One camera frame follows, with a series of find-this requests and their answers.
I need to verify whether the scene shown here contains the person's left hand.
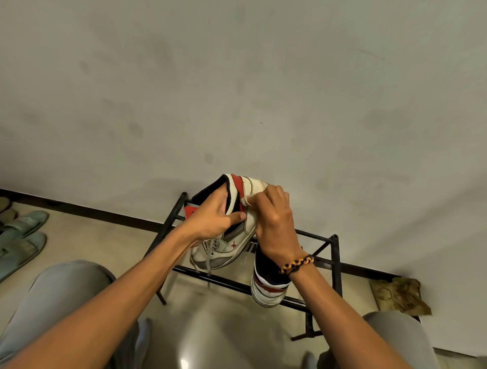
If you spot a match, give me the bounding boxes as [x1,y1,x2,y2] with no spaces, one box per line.
[178,185,247,248]

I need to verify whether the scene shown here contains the person's right hand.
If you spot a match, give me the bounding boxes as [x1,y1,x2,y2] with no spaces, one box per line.
[242,185,307,269]

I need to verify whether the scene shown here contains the white red black sneaker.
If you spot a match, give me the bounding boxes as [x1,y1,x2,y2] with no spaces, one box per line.
[185,174,271,272]
[251,243,293,308]

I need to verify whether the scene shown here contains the person's right forearm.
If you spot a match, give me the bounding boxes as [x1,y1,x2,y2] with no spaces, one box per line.
[282,262,412,369]

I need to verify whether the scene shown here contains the person's left forearm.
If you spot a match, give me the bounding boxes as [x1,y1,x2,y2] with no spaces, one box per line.
[3,225,202,369]

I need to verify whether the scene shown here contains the black metal shoe rack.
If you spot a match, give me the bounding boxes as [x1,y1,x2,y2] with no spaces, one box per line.
[144,192,343,341]

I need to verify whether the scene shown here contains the crumpled brown cloth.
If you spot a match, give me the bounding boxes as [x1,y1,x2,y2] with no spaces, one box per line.
[369,277,433,317]

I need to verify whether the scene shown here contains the person's left leg grey trousers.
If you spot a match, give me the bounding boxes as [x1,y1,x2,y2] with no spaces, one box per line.
[0,260,153,369]

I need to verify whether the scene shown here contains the person's leg grey trousers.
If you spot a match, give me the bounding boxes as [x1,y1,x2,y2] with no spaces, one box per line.
[0,260,153,369]
[304,311,442,369]

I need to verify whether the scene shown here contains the person's right leg grey trousers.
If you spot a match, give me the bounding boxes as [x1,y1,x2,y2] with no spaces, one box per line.
[304,311,442,369]

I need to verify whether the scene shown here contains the pale green slipper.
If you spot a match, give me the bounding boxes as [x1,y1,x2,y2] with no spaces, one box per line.
[0,232,48,283]
[0,211,49,248]

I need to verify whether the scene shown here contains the yellow black braided bracelet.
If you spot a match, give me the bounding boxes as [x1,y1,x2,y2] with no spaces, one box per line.
[279,255,315,275]

